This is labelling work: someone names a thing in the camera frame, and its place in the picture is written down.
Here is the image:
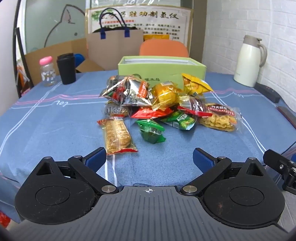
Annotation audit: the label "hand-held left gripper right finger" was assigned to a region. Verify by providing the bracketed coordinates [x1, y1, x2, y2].
[180, 148, 266, 195]

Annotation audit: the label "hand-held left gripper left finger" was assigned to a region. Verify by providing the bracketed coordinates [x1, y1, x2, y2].
[35, 147, 119, 194]

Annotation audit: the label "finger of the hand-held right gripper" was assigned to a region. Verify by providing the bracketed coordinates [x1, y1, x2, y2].
[263, 149, 296, 193]

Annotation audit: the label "long biscuit packet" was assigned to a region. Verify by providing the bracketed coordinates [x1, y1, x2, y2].
[97, 116, 139, 154]

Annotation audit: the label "clear waffle cookie packet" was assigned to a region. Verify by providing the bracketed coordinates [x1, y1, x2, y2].
[198, 103, 242, 133]

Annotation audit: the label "green pea snack packet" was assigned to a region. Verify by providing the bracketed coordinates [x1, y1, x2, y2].
[162, 111, 197, 131]

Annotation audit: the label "grey barcode snack packet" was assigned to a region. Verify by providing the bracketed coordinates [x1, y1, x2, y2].
[104, 105, 130, 117]

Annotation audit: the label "small green candy packet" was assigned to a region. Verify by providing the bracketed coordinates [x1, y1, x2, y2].
[136, 119, 166, 144]

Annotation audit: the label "dark patterned snack packet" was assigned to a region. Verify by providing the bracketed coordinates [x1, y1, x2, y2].
[99, 76, 127, 100]

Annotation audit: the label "yellow triangular chips packet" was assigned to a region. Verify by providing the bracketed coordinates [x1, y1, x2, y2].
[181, 73, 214, 96]

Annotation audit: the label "clear yellow cake packet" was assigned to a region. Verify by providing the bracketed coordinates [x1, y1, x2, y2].
[151, 81, 184, 111]

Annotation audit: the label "silver red snack packet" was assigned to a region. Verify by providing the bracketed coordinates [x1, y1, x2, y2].
[120, 77, 156, 107]

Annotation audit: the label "green cardboard box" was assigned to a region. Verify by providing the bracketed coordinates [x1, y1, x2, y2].
[117, 56, 207, 90]

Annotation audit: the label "black flat case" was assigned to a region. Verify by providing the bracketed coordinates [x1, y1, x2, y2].
[254, 83, 281, 103]

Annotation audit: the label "black cup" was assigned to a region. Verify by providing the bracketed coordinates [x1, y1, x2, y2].
[57, 53, 77, 85]

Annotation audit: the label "clear bottle pink lid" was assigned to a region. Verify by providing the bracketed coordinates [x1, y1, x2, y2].
[39, 56, 57, 87]

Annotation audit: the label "blue plastic item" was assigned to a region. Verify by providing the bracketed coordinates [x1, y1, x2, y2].
[74, 54, 86, 73]

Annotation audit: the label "white thermal jug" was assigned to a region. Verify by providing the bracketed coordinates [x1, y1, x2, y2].
[233, 35, 268, 88]

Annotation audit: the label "red patterned item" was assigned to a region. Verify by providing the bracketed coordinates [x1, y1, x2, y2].
[0, 210, 11, 232]

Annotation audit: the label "open cardboard box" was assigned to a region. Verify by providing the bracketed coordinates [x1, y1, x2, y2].
[24, 38, 104, 80]

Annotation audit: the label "orange chair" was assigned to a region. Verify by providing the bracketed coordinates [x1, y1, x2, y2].
[139, 39, 189, 58]

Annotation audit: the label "black metal rack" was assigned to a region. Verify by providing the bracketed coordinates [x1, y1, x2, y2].
[13, 27, 31, 99]

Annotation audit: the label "yellow plastic bag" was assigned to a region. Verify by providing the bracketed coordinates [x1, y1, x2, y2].
[143, 33, 176, 42]

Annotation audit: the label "brown paper bag blue handles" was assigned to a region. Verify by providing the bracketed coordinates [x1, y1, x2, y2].
[86, 8, 144, 70]

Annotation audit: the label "yellow bordered wall poster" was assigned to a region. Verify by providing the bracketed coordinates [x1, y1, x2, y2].
[85, 6, 193, 55]

